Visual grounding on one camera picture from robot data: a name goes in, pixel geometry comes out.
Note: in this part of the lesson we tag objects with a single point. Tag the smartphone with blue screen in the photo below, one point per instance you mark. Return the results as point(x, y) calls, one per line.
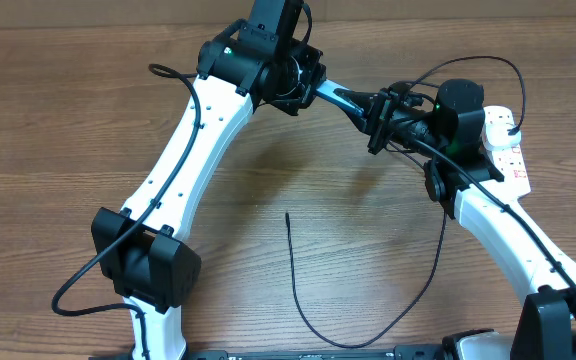
point(327, 91)

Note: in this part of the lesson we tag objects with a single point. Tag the white power strip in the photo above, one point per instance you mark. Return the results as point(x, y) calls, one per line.
point(509, 162)

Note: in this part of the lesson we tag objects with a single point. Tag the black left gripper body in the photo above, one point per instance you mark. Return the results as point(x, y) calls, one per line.
point(309, 69)

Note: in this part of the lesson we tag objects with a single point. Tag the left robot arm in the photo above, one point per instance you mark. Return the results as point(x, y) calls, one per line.
point(252, 62)

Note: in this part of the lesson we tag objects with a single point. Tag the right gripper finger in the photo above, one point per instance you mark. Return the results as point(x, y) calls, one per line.
point(359, 119)
point(365, 100)

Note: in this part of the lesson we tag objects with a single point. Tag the white charger plug adapter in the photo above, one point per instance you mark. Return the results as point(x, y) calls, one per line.
point(500, 136)

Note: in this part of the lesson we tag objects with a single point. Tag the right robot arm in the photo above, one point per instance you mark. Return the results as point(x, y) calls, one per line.
point(475, 170)

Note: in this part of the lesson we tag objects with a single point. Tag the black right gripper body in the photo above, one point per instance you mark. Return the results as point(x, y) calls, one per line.
point(393, 116)

